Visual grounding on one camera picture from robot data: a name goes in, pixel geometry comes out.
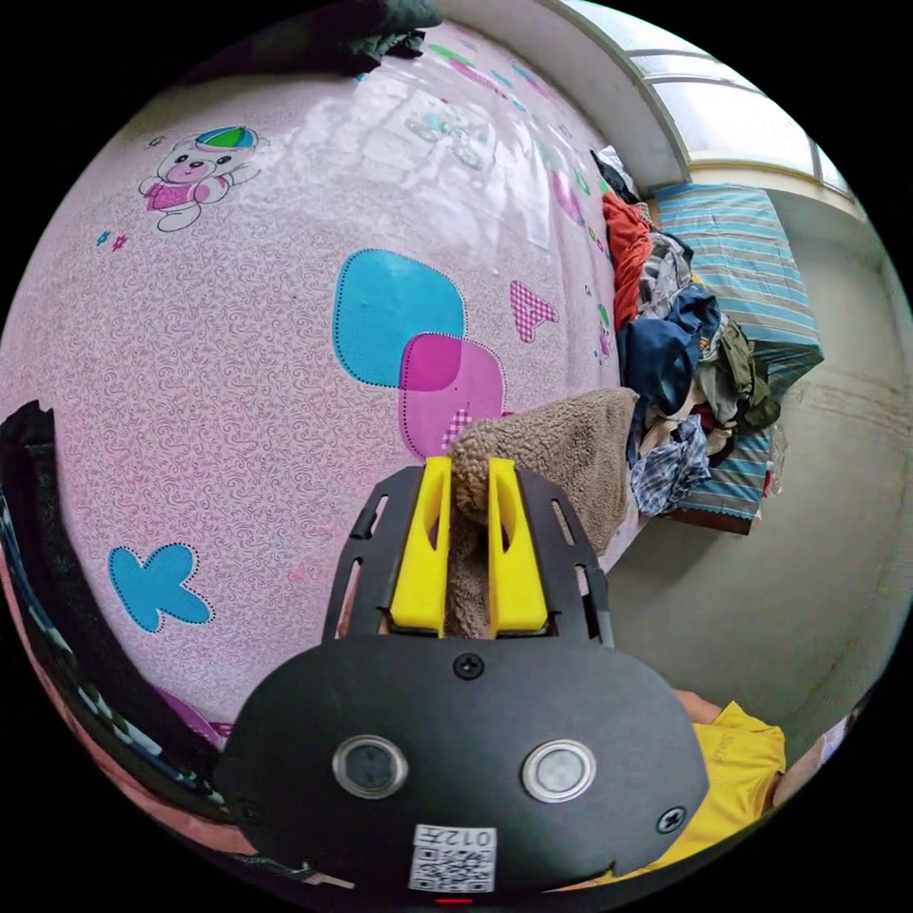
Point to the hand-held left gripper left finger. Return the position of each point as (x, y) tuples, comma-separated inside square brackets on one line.
[(422, 563)]

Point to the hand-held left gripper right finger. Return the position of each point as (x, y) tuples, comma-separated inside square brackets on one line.
[(515, 571)]

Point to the brown fleece vest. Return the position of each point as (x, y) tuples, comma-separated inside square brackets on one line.
[(571, 442)]

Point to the person's left forearm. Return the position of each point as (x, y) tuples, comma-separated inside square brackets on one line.
[(697, 710)]

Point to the bed with pink printed sheet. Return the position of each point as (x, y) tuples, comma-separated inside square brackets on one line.
[(250, 371)]

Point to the pile of clothes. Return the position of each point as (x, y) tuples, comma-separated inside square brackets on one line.
[(667, 342)]

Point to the person's body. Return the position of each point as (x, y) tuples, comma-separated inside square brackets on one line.
[(742, 777)]

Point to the black patterned garment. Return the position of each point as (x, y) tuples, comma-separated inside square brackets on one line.
[(68, 571)]

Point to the blue striped mattress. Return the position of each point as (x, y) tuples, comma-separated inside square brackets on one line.
[(756, 264)]

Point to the window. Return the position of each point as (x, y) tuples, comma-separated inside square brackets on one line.
[(720, 93)]

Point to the dark green garment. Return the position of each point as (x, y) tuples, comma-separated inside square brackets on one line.
[(389, 32)]

